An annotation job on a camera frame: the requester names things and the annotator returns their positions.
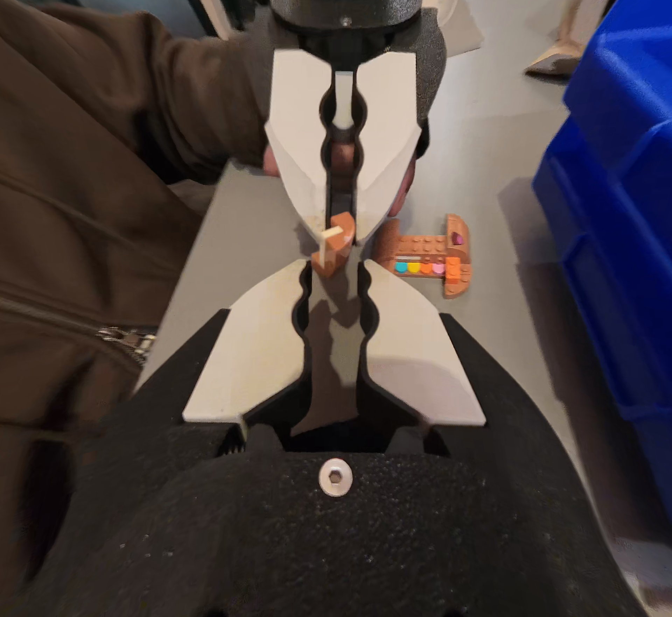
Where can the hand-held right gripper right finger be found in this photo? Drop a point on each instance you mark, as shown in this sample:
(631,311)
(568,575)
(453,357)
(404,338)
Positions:
(420,365)

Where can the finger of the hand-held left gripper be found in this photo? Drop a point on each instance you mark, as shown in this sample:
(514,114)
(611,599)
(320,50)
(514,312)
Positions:
(296,129)
(391,129)

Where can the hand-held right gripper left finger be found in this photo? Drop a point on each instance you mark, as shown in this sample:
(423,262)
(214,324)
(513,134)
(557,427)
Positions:
(252,360)

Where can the brown brick-built toy animal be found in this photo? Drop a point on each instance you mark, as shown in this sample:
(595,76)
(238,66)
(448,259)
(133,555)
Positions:
(420,255)

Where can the brown curved brick with tile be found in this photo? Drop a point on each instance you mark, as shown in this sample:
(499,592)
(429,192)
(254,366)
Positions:
(338,239)

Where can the blue plastic bin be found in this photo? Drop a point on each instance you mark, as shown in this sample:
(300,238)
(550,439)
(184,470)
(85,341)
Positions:
(619,208)

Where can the person's brown jacket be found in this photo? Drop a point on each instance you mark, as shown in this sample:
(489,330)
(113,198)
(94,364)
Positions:
(63,208)

